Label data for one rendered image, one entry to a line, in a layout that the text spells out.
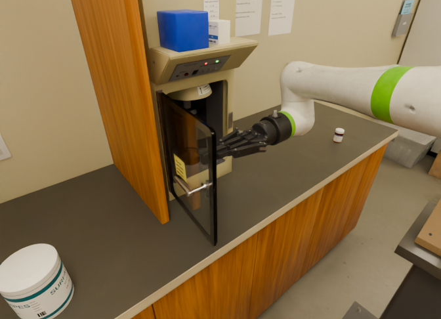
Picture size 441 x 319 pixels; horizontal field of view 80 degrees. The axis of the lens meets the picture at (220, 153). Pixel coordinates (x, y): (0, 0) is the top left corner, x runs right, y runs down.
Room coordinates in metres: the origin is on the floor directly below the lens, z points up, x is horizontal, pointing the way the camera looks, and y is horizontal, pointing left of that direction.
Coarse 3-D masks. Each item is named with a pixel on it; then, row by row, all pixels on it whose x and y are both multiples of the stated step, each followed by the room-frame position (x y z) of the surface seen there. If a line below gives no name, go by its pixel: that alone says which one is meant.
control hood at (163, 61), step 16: (160, 48) 0.77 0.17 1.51; (208, 48) 0.77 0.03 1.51; (224, 48) 0.80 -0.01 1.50; (240, 48) 0.84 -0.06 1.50; (160, 64) 0.73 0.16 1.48; (176, 64) 0.72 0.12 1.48; (224, 64) 0.88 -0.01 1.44; (240, 64) 0.94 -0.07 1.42; (160, 80) 0.75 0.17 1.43; (176, 80) 0.79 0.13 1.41
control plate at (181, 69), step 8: (224, 56) 0.83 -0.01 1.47; (184, 64) 0.75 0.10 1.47; (192, 64) 0.77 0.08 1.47; (200, 64) 0.79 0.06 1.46; (208, 64) 0.82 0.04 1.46; (216, 64) 0.84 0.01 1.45; (176, 72) 0.75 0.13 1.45; (184, 72) 0.78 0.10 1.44; (192, 72) 0.80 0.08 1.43; (200, 72) 0.83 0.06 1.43; (208, 72) 0.86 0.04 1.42
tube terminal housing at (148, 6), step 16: (144, 0) 0.78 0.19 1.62; (160, 0) 0.81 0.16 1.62; (176, 0) 0.84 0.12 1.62; (192, 0) 0.87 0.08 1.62; (224, 0) 0.95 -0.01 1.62; (144, 16) 0.78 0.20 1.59; (224, 16) 0.95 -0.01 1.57; (144, 32) 0.79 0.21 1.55; (144, 48) 0.80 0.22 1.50; (192, 80) 0.86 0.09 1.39; (208, 80) 0.90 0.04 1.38; (224, 80) 0.98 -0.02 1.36; (224, 96) 0.98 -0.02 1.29; (224, 112) 0.98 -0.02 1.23; (224, 128) 0.99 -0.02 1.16; (160, 144) 0.79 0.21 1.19
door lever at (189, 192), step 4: (176, 176) 0.59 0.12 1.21; (176, 180) 0.58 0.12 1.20; (180, 180) 0.57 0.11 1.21; (180, 184) 0.56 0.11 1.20; (184, 184) 0.55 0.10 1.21; (204, 184) 0.55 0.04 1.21; (184, 188) 0.54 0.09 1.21; (188, 188) 0.54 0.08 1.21; (196, 188) 0.54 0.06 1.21; (200, 188) 0.54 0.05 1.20; (204, 188) 0.54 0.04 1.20; (188, 192) 0.52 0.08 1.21; (192, 192) 0.52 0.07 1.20; (196, 192) 0.53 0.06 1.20
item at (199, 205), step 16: (176, 112) 0.67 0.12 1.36; (176, 128) 0.68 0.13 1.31; (192, 128) 0.59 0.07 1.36; (208, 128) 0.53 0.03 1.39; (176, 144) 0.69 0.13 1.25; (192, 144) 0.60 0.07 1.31; (208, 144) 0.53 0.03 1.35; (192, 160) 0.60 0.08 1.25; (208, 160) 0.53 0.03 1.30; (192, 176) 0.61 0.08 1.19; (208, 176) 0.53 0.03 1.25; (176, 192) 0.73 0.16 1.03; (208, 192) 0.53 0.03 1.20; (192, 208) 0.62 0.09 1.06; (208, 208) 0.54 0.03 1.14; (208, 224) 0.54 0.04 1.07; (208, 240) 0.54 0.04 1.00
